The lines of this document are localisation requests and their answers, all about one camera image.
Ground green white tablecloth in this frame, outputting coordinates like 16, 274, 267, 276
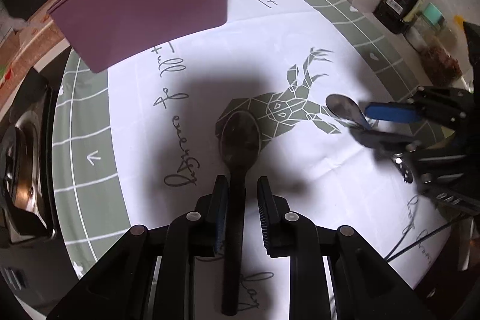
53, 0, 447, 288

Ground yellow lid spice jar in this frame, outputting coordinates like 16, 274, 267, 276
421, 17, 462, 88

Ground steel spoon black handle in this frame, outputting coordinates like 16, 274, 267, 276
325, 94, 373, 131

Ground black rice paddle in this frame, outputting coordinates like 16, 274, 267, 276
220, 110, 261, 316

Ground black gas stove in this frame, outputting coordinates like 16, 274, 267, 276
1, 68, 59, 249

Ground teal lid glass jar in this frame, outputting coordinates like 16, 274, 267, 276
404, 2, 445, 53

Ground purple utensil bin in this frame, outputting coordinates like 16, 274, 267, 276
48, 0, 228, 73

